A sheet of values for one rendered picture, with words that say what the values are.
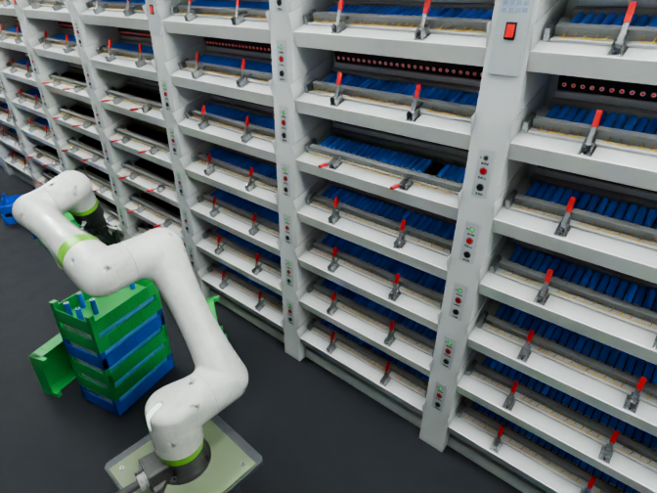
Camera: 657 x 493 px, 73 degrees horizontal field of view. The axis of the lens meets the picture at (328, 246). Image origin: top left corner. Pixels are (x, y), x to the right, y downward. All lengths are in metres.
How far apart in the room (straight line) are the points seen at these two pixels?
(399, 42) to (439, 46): 0.11
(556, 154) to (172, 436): 1.13
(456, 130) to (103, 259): 0.93
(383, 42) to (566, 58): 0.45
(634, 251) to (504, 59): 0.51
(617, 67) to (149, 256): 1.13
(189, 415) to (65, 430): 0.88
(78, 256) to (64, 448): 0.93
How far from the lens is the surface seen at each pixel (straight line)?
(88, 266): 1.22
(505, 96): 1.14
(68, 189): 1.59
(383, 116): 1.31
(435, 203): 1.28
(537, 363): 1.41
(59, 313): 1.84
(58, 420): 2.10
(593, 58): 1.09
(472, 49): 1.17
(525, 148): 1.15
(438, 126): 1.23
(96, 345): 1.78
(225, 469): 1.40
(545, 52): 1.11
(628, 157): 1.14
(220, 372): 1.29
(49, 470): 1.96
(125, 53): 2.47
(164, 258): 1.26
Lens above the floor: 1.43
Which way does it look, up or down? 30 degrees down
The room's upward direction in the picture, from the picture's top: 1 degrees clockwise
